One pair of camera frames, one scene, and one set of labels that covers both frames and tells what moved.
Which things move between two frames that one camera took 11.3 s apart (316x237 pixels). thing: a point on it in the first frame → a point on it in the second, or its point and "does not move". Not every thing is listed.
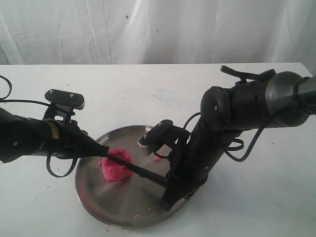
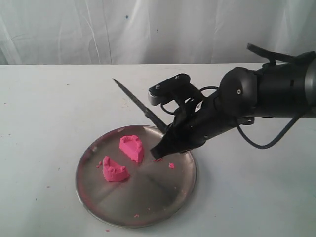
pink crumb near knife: (157, 158) does not move
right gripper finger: (177, 156) → (175, 127)
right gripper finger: (181, 182) → (175, 142)
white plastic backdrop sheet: (103, 32) does not move
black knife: (150, 176) → (159, 124)
